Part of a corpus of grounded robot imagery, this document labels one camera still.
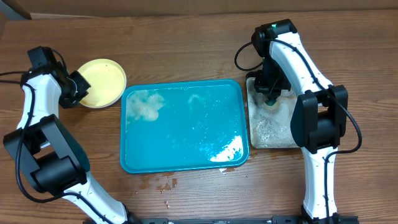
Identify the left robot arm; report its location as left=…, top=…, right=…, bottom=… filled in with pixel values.
left=3, top=68, right=141, bottom=223

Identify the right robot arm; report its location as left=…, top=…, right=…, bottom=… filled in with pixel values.
left=246, top=19, right=357, bottom=223

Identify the yellow green sponge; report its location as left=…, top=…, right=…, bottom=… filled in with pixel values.
left=263, top=100, right=279, bottom=111

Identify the black soapy water tray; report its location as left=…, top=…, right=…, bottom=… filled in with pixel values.
left=246, top=72, right=297, bottom=149

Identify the teal plastic tray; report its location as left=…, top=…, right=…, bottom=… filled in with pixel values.
left=120, top=79, right=249, bottom=174

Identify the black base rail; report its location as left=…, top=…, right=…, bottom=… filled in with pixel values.
left=141, top=215, right=360, bottom=224

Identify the yellow-green plate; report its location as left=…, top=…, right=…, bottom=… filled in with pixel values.
left=78, top=58, right=127, bottom=108

